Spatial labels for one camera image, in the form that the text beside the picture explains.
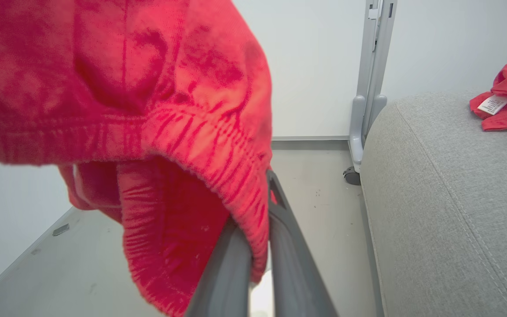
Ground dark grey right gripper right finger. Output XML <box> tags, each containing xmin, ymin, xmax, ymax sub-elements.
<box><xmin>267</xmin><ymin>170</ymin><xmax>338</xmax><ymax>317</ymax></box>

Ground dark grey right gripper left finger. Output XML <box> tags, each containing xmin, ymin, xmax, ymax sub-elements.
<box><xmin>184</xmin><ymin>217</ymin><xmax>253</xmax><ymax>317</ymax></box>

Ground red shorts with elastic waistband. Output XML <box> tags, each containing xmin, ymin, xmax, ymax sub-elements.
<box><xmin>0</xmin><ymin>0</ymin><xmax>274</xmax><ymax>317</ymax></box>

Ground grey fabric sofa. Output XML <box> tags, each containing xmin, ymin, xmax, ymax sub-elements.
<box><xmin>360</xmin><ymin>90</ymin><xmax>507</xmax><ymax>317</ymax></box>

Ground black caster under post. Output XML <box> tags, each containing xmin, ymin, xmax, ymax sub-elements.
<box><xmin>343</xmin><ymin>166</ymin><xmax>362</xmax><ymax>186</ymax></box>

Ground grey partition bottom rail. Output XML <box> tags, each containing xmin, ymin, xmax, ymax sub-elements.
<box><xmin>271</xmin><ymin>135</ymin><xmax>351</xmax><ymax>142</ymax></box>

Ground grey partition post with feet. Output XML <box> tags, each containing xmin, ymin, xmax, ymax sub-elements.
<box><xmin>349</xmin><ymin>0</ymin><xmax>398</xmax><ymax>173</ymax></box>

